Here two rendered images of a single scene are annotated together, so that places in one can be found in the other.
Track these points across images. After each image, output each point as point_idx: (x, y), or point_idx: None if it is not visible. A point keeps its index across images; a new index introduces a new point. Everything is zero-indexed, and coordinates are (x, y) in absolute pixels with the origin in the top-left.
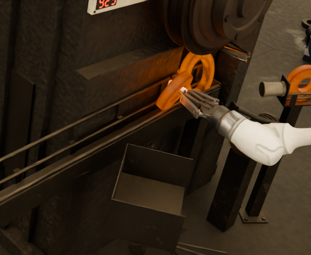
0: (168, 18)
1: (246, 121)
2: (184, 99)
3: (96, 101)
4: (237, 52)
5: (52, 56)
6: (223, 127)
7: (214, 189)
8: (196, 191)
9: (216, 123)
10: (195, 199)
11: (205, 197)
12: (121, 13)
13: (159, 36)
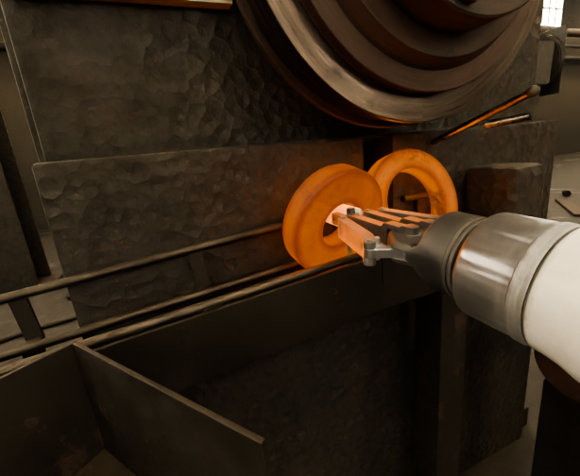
0: (252, 10)
1: None
2: (342, 224)
3: (104, 239)
4: (509, 163)
5: (43, 159)
6: (471, 276)
7: (530, 456)
8: (494, 456)
9: (441, 271)
10: (493, 473)
11: (515, 472)
12: (151, 36)
13: (305, 127)
